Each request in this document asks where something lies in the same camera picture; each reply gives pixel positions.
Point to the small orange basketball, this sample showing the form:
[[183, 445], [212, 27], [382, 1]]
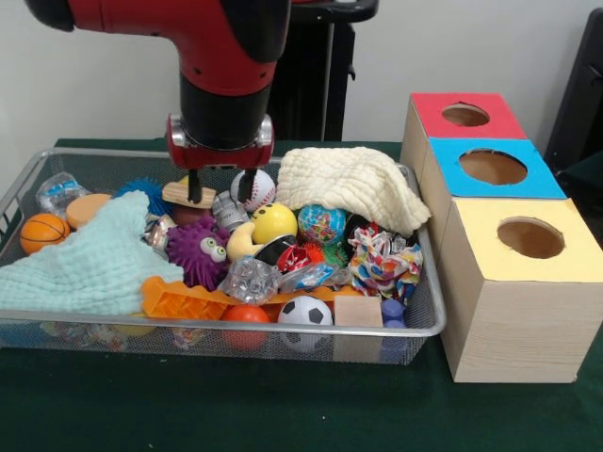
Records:
[[44, 234]]

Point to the black upright stand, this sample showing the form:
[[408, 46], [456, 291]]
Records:
[[579, 94]]

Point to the white baseball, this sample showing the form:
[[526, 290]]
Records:
[[261, 190]]

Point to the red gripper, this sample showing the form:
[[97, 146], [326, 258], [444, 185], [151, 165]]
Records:
[[221, 157]]

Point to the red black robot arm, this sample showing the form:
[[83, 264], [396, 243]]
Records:
[[212, 47]]

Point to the blue globe ball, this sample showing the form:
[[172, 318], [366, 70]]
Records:
[[321, 225]]

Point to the cream muslin cloth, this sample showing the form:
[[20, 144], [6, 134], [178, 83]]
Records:
[[353, 183]]

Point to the orange plastic toy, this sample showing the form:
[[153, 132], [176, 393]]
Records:
[[179, 301]]

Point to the shallow mesh bin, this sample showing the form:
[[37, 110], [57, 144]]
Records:
[[94, 165]]

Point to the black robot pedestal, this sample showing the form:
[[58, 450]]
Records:
[[311, 70]]

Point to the dark green table cloth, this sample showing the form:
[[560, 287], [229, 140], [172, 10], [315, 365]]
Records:
[[586, 172], [235, 409]]

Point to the purple spiky monster toy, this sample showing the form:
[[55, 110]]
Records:
[[193, 254]]

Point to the yellow plush toy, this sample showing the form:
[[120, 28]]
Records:
[[239, 245]]

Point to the wooden box with three holes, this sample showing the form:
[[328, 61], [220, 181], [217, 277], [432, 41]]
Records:
[[518, 320]]

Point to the yellow ball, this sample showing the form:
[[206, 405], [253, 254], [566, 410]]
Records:
[[274, 223]]

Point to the mint muslin cloth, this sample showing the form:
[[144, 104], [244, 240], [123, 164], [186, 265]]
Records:
[[85, 273]]

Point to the silver robot toy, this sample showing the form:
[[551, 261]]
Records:
[[228, 214]]

